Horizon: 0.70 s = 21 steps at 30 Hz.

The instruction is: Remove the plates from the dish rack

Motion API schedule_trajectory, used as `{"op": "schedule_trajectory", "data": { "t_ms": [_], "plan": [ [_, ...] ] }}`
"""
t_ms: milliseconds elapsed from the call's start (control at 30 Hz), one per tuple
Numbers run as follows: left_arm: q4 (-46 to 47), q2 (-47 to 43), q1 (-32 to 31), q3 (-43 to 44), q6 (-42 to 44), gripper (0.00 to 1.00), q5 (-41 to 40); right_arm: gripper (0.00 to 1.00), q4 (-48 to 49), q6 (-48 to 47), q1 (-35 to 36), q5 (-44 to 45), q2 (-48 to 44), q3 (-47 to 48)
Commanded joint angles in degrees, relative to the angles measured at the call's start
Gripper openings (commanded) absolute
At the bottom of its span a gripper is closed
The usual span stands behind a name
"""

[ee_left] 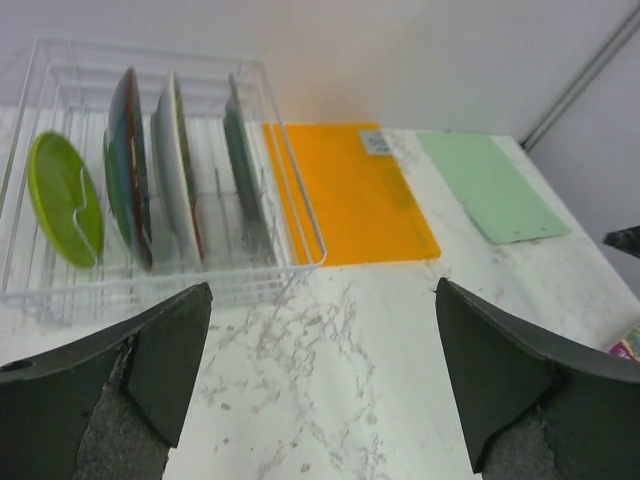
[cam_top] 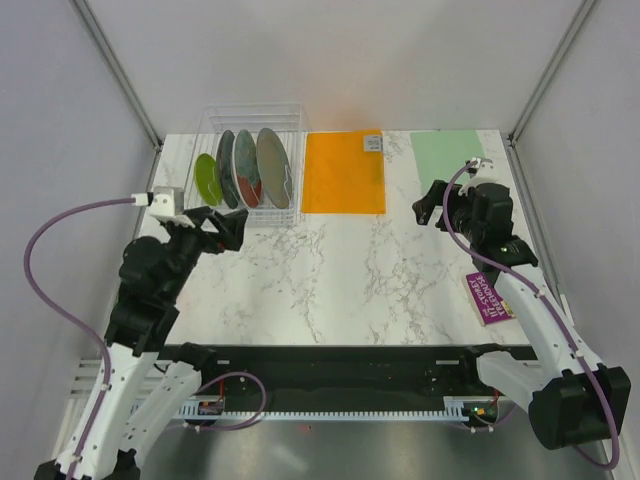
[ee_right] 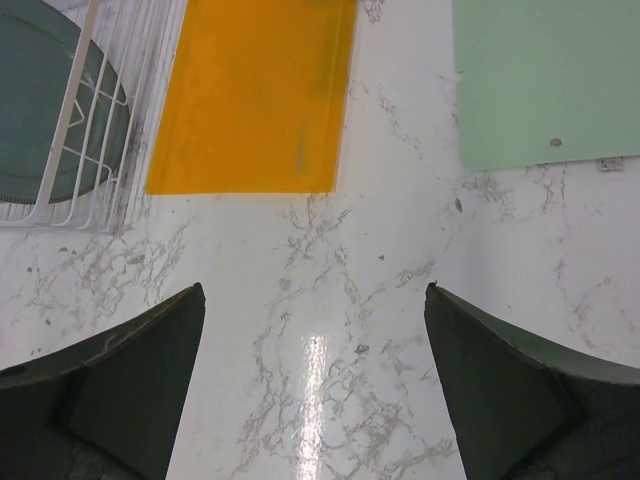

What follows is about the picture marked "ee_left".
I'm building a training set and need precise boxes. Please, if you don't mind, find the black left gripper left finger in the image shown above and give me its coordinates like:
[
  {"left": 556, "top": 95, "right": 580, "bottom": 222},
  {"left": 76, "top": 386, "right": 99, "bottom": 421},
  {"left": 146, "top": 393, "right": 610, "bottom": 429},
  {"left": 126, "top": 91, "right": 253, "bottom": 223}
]
[{"left": 1, "top": 283, "right": 212, "bottom": 479}]

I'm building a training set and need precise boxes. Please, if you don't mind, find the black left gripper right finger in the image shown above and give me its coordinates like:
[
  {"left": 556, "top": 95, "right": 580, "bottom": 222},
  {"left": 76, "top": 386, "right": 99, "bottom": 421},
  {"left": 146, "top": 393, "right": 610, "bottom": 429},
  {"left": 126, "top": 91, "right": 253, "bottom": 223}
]
[{"left": 435, "top": 278, "right": 639, "bottom": 479}]

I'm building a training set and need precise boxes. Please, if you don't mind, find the lime green plate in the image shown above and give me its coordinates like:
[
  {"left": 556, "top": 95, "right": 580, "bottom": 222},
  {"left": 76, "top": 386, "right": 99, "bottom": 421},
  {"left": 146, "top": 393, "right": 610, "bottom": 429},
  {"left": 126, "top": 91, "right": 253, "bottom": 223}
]
[{"left": 27, "top": 131, "right": 104, "bottom": 269}]

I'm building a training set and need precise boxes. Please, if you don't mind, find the grey-blue plate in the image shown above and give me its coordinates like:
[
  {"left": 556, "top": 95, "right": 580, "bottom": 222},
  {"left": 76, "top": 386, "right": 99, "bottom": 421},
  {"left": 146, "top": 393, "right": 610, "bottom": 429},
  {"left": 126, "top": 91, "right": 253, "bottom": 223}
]
[{"left": 223, "top": 74, "right": 275, "bottom": 264}]

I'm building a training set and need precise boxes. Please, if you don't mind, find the dark blue glazed plate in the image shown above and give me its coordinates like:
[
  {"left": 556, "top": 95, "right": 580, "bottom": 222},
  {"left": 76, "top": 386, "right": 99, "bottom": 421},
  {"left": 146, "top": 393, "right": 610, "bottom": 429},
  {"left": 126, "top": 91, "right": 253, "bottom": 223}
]
[{"left": 103, "top": 68, "right": 153, "bottom": 271}]

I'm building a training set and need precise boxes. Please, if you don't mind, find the red and teal plate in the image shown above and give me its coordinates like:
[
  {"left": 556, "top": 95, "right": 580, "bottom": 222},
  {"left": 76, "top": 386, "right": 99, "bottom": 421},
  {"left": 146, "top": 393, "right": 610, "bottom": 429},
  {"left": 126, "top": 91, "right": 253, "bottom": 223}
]
[{"left": 150, "top": 71, "right": 205, "bottom": 268}]

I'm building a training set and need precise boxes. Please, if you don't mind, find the purple booklet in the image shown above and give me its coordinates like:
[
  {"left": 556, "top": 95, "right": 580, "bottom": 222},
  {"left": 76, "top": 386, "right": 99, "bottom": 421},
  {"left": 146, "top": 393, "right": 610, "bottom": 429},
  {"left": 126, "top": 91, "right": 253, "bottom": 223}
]
[{"left": 609, "top": 325, "right": 640, "bottom": 361}]

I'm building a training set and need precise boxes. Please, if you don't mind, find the mint green cutting mat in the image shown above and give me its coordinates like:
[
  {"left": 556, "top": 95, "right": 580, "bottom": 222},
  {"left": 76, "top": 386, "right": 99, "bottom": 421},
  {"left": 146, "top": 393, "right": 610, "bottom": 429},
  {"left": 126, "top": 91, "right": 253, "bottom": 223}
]
[{"left": 416, "top": 132, "right": 570, "bottom": 245}]

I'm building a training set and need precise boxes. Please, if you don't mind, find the orange cutting mat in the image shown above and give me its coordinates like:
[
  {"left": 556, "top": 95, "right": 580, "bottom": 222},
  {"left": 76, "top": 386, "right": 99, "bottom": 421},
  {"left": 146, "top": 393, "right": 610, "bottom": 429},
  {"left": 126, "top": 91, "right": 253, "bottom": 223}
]
[{"left": 263, "top": 123, "right": 441, "bottom": 267}]

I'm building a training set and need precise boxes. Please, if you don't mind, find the white wire dish rack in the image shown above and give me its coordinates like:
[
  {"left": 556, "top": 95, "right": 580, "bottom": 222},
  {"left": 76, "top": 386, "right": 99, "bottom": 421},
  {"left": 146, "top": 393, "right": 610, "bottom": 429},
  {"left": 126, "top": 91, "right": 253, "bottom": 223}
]
[{"left": 1, "top": 35, "right": 322, "bottom": 324}]

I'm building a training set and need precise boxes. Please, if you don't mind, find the aluminium frame post right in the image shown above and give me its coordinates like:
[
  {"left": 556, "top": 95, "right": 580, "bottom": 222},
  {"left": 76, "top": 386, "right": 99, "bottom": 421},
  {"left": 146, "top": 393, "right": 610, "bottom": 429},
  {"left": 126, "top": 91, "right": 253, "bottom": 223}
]
[{"left": 519, "top": 1, "right": 639, "bottom": 152}]

